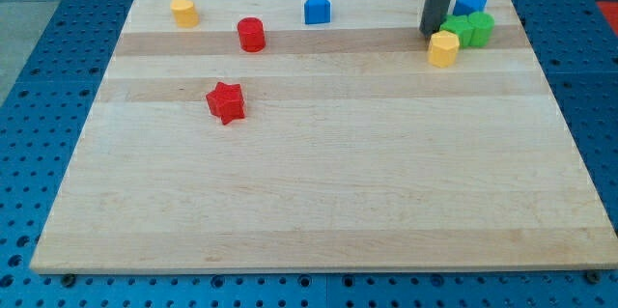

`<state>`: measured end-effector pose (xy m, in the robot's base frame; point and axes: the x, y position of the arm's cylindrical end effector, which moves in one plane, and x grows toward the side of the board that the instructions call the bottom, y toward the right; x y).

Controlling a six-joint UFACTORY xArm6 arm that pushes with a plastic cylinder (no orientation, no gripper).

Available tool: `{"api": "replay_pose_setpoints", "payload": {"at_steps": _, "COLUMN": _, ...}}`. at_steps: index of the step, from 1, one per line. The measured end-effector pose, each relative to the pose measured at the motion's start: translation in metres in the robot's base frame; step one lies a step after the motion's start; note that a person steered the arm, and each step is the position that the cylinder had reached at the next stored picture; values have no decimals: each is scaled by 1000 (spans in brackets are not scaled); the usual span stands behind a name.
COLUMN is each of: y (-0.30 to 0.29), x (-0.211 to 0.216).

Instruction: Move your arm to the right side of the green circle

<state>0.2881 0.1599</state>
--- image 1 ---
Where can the wooden board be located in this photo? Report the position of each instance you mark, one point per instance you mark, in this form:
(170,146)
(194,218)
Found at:
(355,153)

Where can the red star block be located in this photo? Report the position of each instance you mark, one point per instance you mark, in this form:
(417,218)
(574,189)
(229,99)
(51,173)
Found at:
(226,102)

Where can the red cylinder block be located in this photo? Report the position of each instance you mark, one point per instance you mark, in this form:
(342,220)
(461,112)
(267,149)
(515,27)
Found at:
(251,34)

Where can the blue house-shaped block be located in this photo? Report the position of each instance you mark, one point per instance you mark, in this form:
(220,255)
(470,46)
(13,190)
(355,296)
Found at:
(317,11)

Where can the yellow hexagon block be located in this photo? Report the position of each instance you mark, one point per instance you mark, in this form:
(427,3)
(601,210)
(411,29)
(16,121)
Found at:
(443,49)

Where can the yellow heart block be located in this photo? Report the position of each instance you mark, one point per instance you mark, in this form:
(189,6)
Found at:
(184,13)

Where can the green star block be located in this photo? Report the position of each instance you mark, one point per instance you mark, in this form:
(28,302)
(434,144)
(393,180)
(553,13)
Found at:
(458,25)

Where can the green cylinder block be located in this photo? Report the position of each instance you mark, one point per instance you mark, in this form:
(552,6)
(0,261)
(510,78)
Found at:
(482,26)

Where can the blue cube block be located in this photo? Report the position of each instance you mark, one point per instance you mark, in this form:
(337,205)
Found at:
(466,7)

